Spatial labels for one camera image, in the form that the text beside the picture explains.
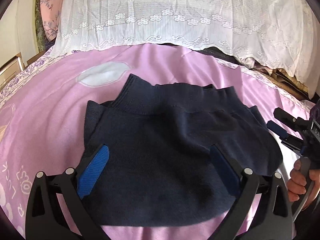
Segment person's right hand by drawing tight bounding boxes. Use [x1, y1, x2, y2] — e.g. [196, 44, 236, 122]
[287, 160, 320, 210]

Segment white lace cover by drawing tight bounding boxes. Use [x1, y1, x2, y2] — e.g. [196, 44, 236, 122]
[52, 0, 319, 96]

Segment pink bed sheet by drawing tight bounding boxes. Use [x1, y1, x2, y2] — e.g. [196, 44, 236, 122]
[1, 44, 313, 235]

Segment pink floral pillow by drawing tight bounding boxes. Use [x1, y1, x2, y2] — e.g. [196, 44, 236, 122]
[40, 0, 63, 41]

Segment navy knit cardigan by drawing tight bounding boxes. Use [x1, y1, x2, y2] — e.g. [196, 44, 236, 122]
[82, 75, 283, 227]

